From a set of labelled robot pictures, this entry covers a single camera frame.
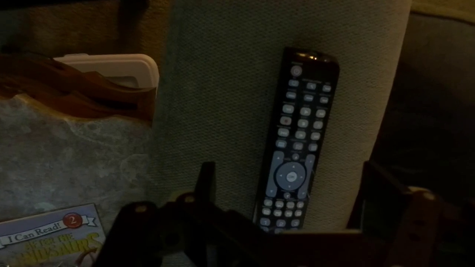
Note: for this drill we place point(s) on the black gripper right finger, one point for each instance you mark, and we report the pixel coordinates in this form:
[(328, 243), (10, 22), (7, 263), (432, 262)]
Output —
[(383, 195)]

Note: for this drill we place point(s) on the grey fabric sofa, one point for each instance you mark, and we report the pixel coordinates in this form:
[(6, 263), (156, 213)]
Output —
[(223, 99)]

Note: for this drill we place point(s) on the black remote control grey buttons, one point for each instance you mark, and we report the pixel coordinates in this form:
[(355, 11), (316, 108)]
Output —
[(297, 143)]

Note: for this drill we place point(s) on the white plastic box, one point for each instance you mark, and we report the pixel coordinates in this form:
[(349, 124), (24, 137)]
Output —
[(120, 69)]

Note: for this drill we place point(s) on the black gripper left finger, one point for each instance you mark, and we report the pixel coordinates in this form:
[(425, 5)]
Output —
[(205, 179)]

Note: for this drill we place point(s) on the children's I Can Read book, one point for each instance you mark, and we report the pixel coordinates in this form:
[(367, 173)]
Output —
[(49, 240)]

